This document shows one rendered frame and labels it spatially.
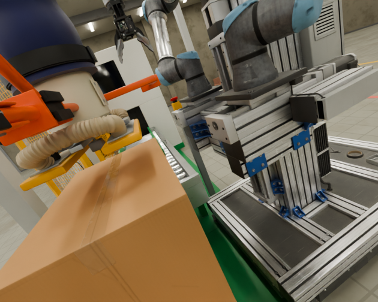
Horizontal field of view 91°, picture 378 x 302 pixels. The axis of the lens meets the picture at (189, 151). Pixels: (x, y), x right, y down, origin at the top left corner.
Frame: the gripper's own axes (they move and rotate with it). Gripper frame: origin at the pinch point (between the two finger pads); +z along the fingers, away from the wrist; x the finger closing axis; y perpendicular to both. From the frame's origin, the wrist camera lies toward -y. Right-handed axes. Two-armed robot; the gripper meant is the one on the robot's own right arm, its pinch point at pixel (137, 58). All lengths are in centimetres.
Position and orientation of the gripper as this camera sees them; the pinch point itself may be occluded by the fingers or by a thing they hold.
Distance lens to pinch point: 95.0
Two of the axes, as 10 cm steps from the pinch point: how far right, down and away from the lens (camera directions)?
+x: 8.9, -4.3, 1.4
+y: 2.7, 2.6, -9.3
